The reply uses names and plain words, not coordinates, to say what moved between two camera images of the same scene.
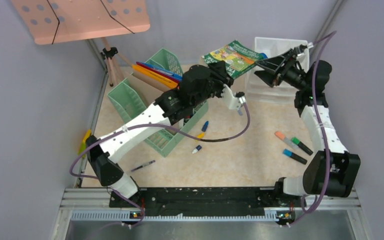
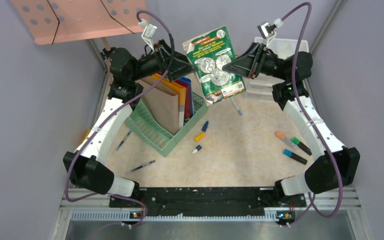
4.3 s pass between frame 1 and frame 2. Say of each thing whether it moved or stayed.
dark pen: stayed
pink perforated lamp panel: stayed
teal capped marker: stayed
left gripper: moved
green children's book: moved
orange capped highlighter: stayed
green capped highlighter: stayed
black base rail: stayed
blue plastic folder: moved
